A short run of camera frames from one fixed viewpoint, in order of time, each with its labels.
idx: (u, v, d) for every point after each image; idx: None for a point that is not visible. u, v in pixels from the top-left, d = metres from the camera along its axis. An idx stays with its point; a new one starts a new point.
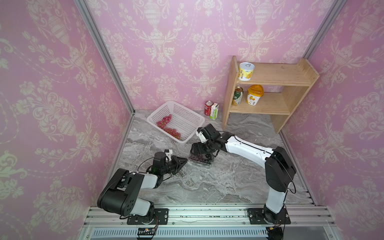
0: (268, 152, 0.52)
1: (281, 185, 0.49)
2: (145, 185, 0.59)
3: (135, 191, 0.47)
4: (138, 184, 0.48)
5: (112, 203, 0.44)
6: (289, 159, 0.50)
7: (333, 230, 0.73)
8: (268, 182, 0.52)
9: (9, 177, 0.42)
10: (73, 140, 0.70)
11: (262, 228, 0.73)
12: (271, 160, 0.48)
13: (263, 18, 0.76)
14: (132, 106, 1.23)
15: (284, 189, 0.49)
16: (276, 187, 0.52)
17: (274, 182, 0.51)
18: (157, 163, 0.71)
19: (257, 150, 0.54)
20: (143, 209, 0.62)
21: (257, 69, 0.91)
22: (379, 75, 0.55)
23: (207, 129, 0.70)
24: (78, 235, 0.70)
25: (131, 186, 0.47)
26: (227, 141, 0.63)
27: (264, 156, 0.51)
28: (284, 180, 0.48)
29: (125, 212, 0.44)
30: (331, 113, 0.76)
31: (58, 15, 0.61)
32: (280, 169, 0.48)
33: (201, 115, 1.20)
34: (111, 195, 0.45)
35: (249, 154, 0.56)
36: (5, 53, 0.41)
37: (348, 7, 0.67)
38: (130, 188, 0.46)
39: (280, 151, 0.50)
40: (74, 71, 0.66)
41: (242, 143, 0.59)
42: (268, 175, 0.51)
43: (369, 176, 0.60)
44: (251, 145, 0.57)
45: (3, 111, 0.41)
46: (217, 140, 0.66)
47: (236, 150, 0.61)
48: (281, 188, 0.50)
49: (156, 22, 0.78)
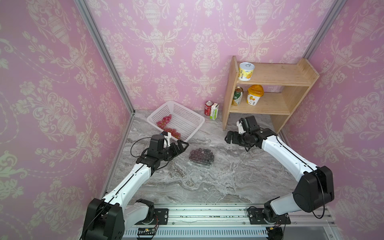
0: (309, 166, 0.46)
1: (308, 205, 0.45)
2: (136, 187, 0.51)
3: (117, 226, 0.41)
4: (117, 220, 0.40)
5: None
6: (331, 184, 0.44)
7: (333, 230, 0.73)
8: (295, 196, 0.49)
9: (9, 177, 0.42)
10: (73, 140, 0.70)
11: (262, 228, 0.73)
12: (310, 176, 0.43)
13: (263, 18, 0.76)
14: (132, 106, 1.23)
15: (310, 210, 0.45)
16: (302, 204, 0.47)
17: (303, 198, 0.46)
18: (154, 146, 0.64)
19: (297, 161, 0.48)
20: (140, 215, 0.61)
21: (258, 69, 0.86)
22: (379, 75, 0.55)
23: (248, 121, 0.67)
24: (78, 235, 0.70)
25: (108, 228, 0.40)
26: (266, 138, 0.58)
27: (302, 169, 0.46)
28: (315, 200, 0.43)
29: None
30: (331, 113, 0.76)
31: (58, 15, 0.61)
32: (317, 187, 0.42)
33: (201, 115, 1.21)
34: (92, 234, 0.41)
35: (285, 158, 0.52)
36: (5, 52, 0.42)
37: (348, 7, 0.67)
38: (108, 229, 0.40)
39: (324, 172, 0.46)
40: (74, 71, 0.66)
41: (282, 146, 0.54)
42: (299, 189, 0.46)
43: (369, 176, 0.60)
44: (291, 153, 0.51)
45: (3, 111, 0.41)
46: (255, 133, 0.62)
47: (273, 151, 0.56)
48: (307, 207, 0.46)
49: (156, 22, 0.78)
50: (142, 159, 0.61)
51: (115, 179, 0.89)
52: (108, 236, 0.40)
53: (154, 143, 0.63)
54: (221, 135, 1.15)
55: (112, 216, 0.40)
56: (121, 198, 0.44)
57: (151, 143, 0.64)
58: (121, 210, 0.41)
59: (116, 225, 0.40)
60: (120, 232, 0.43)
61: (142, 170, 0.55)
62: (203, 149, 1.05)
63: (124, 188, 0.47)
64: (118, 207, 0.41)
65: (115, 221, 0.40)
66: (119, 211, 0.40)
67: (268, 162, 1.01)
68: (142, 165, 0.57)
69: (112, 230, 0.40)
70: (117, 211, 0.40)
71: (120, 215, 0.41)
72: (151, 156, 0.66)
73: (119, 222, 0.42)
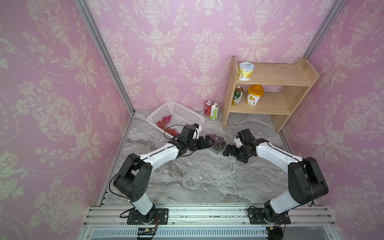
0: (296, 158, 0.51)
1: (303, 196, 0.46)
2: (163, 160, 0.57)
3: (143, 182, 0.47)
4: (145, 176, 0.47)
5: (123, 190, 0.47)
6: (319, 174, 0.47)
7: (333, 230, 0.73)
8: (290, 190, 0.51)
9: (9, 177, 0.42)
10: (73, 140, 0.70)
11: (262, 228, 0.73)
12: (296, 165, 0.47)
13: (263, 18, 0.76)
14: (132, 106, 1.23)
15: (305, 202, 0.46)
16: (297, 197, 0.48)
17: (295, 190, 0.48)
18: (185, 133, 0.70)
19: (285, 156, 0.54)
20: (145, 209, 0.63)
21: (258, 69, 0.86)
22: (379, 75, 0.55)
23: (244, 132, 0.76)
24: (80, 230, 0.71)
25: (138, 179, 0.46)
26: (258, 144, 0.65)
27: (289, 161, 0.50)
28: (307, 190, 0.45)
29: (136, 196, 0.47)
30: (332, 113, 0.76)
31: (58, 15, 0.61)
32: (304, 176, 0.46)
33: (201, 115, 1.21)
34: (123, 181, 0.48)
35: (275, 157, 0.57)
36: (5, 53, 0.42)
37: (348, 7, 0.67)
38: (137, 181, 0.46)
39: (310, 162, 0.50)
40: (74, 71, 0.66)
41: (272, 148, 0.60)
42: (291, 180, 0.49)
43: (369, 176, 0.60)
44: (280, 151, 0.56)
45: (3, 111, 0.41)
46: (249, 143, 0.71)
47: (264, 154, 0.63)
48: (302, 199, 0.46)
49: (156, 22, 0.78)
50: (173, 141, 0.69)
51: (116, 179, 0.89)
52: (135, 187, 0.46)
53: (186, 131, 0.70)
54: (221, 135, 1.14)
55: (143, 170, 0.47)
56: (153, 161, 0.51)
57: (183, 130, 0.70)
58: (149, 170, 0.47)
59: (142, 181, 0.46)
60: (142, 189, 0.49)
61: (172, 148, 0.62)
62: (216, 136, 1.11)
63: (155, 155, 0.54)
64: (148, 165, 0.47)
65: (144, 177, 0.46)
66: (149, 169, 0.47)
67: (268, 162, 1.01)
68: (173, 144, 0.66)
69: (140, 182, 0.46)
70: (147, 169, 0.46)
71: (148, 173, 0.47)
72: (179, 142, 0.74)
73: (145, 179, 0.48)
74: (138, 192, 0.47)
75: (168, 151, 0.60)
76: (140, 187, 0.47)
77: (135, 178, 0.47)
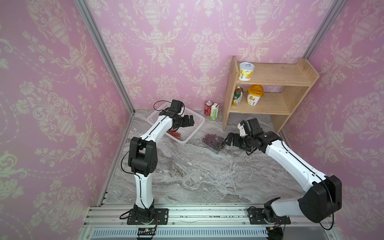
0: (318, 177, 0.44)
1: (316, 216, 0.43)
2: (163, 131, 0.64)
3: (154, 156, 0.55)
4: (153, 151, 0.54)
5: (139, 168, 0.55)
6: (339, 194, 0.42)
7: (334, 230, 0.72)
8: (300, 205, 0.50)
9: (9, 177, 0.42)
10: (73, 140, 0.70)
11: (262, 228, 0.73)
12: (319, 186, 0.41)
13: (263, 18, 0.76)
14: (132, 106, 1.23)
15: (317, 221, 0.44)
16: (307, 213, 0.46)
17: (309, 209, 0.45)
18: (175, 105, 0.77)
19: (305, 169, 0.46)
20: (149, 199, 0.66)
21: (258, 69, 0.86)
22: (379, 75, 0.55)
23: (250, 123, 0.64)
24: (80, 230, 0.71)
25: (147, 156, 0.53)
26: (271, 143, 0.55)
27: (311, 180, 0.44)
28: (324, 212, 0.41)
29: (152, 169, 0.57)
30: (331, 113, 0.76)
31: (58, 15, 0.61)
32: (326, 199, 0.41)
33: (201, 116, 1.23)
34: (136, 161, 0.55)
35: (291, 167, 0.50)
36: (5, 53, 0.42)
37: (348, 7, 0.67)
38: (148, 157, 0.53)
39: (333, 181, 0.44)
40: (74, 71, 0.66)
41: (288, 153, 0.51)
42: (305, 198, 0.45)
43: (369, 176, 0.60)
44: (298, 160, 0.49)
45: (3, 111, 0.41)
46: (258, 137, 0.60)
47: (277, 157, 0.54)
48: (314, 217, 0.44)
49: (156, 22, 0.78)
50: (165, 112, 0.71)
51: (115, 179, 0.89)
52: (148, 163, 0.54)
53: (176, 103, 0.77)
54: (221, 135, 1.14)
55: (149, 148, 0.53)
56: (154, 137, 0.57)
57: (173, 102, 0.77)
58: (155, 146, 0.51)
59: (153, 155, 0.54)
60: (155, 162, 0.58)
61: (166, 120, 0.67)
62: (217, 136, 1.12)
63: (154, 131, 0.60)
64: (152, 142, 0.54)
65: (152, 153, 0.53)
66: (154, 145, 0.54)
67: (268, 162, 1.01)
68: (165, 116, 0.69)
69: (151, 157, 0.53)
70: (153, 145, 0.53)
71: (155, 148, 0.55)
72: None
73: (155, 154, 0.56)
74: (152, 164, 0.56)
75: (164, 123, 0.65)
76: (152, 161, 0.55)
77: (146, 156, 0.54)
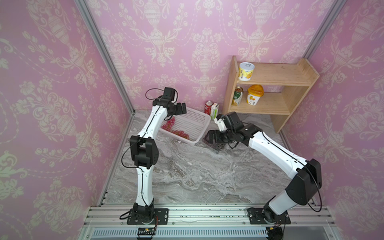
0: (300, 162, 0.46)
1: (301, 200, 0.47)
2: (159, 123, 0.65)
3: (155, 150, 0.59)
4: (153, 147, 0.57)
5: (143, 162, 0.60)
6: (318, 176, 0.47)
7: (333, 230, 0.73)
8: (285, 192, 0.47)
9: (9, 177, 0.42)
10: (73, 140, 0.70)
11: (262, 229, 0.73)
12: (302, 172, 0.43)
13: (263, 18, 0.76)
14: (132, 106, 1.23)
15: (303, 205, 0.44)
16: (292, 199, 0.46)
17: (294, 194, 0.48)
18: (168, 92, 0.75)
19: (287, 157, 0.48)
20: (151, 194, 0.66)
21: (258, 69, 0.86)
22: (379, 75, 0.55)
23: (230, 117, 0.63)
24: (80, 230, 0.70)
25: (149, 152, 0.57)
26: (253, 136, 0.56)
27: (294, 166, 0.46)
28: (308, 195, 0.43)
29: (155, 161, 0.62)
30: (331, 113, 0.76)
31: (58, 15, 0.61)
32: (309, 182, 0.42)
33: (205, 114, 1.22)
34: (138, 157, 0.59)
35: (274, 156, 0.51)
36: (5, 53, 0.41)
37: (348, 7, 0.67)
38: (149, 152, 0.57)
39: (313, 165, 0.47)
40: (74, 71, 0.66)
41: (270, 143, 0.52)
42: (290, 184, 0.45)
43: (369, 176, 0.60)
44: (280, 149, 0.50)
45: (3, 111, 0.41)
46: (240, 131, 0.59)
47: (260, 149, 0.55)
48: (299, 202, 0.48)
49: (156, 22, 0.78)
50: (157, 101, 0.70)
51: (115, 179, 0.89)
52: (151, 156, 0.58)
53: (168, 91, 0.75)
54: None
55: (149, 144, 0.56)
56: (151, 133, 0.59)
57: (166, 90, 0.75)
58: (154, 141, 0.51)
59: (154, 150, 0.58)
60: (157, 154, 0.63)
61: (160, 111, 0.66)
62: None
63: (150, 126, 0.61)
64: (150, 139, 0.56)
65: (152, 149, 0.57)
66: (153, 141, 0.56)
67: (268, 162, 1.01)
68: (159, 107, 0.67)
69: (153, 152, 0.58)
70: (152, 141, 0.56)
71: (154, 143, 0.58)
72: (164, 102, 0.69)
73: (156, 148, 0.60)
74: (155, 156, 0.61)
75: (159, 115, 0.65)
76: (154, 153, 0.59)
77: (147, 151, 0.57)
